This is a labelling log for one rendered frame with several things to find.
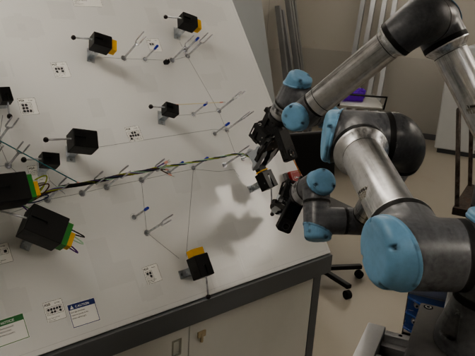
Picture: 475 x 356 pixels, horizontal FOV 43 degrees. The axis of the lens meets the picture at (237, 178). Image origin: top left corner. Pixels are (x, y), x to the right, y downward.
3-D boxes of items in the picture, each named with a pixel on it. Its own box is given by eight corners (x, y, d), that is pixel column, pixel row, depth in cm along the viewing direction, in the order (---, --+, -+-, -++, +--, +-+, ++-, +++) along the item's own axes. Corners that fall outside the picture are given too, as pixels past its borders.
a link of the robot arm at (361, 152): (489, 246, 86) (385, 102, 134) (388, 243, 85) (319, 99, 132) (467, 310, 92) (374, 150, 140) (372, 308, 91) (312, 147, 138)
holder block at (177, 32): (154, 20, 199) (167, 5, 193) (183, 30, 206) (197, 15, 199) (155, 32, 198) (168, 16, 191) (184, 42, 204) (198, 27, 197)
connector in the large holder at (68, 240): (61, 227, 144) (68, 221, 141) (72, 231, 145) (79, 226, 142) (54, 248, 141) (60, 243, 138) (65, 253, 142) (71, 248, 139)
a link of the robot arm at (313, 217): (348, 239, 159) (346, 198, 162) (306, 237, 158) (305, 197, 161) (340, 244, 167) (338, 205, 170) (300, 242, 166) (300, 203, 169)
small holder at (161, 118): (141, 106, 183) (152, 95, 178) (167, 113, 188) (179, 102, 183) (141, 119, 181) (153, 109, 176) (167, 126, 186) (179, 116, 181)
